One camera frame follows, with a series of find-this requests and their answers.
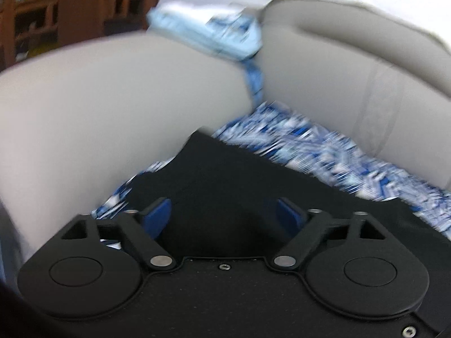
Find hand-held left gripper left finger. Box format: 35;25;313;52
61;197;177;272

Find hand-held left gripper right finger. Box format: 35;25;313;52
266;197;385;273

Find black pants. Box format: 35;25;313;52
124;130;451;264

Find blue white printed blanket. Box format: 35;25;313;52
92;56;451;243

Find grey sofa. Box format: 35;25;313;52
0;0;451;264

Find light blue cloth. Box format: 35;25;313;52
147;2;263;60

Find wooden bookshelf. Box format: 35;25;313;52
0;0;161;69

